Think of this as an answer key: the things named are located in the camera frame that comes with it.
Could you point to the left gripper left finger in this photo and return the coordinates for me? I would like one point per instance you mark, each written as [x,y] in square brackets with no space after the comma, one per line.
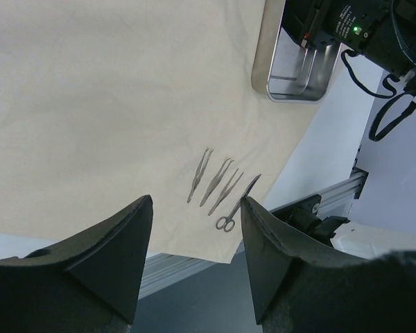
[89,282]

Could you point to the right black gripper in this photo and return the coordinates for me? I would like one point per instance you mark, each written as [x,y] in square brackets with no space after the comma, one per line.
[382,31]

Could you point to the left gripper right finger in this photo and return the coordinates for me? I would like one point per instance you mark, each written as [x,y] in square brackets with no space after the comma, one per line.
[309,286]

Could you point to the steel surgical scissors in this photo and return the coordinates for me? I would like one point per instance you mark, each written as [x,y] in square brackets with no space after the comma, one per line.
[227,223]

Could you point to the steel instrument tray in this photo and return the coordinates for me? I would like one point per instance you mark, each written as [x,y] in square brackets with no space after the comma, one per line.
[285,71]

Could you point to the steel tweezers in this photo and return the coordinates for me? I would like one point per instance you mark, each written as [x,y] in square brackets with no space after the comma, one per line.
[216,180]
[200,170]
[230,185]

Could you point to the beige wrapping cloth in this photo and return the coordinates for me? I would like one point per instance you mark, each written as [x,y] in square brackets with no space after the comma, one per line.
[102,102]

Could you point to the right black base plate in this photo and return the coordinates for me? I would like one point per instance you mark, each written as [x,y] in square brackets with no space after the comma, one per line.
[309,205]

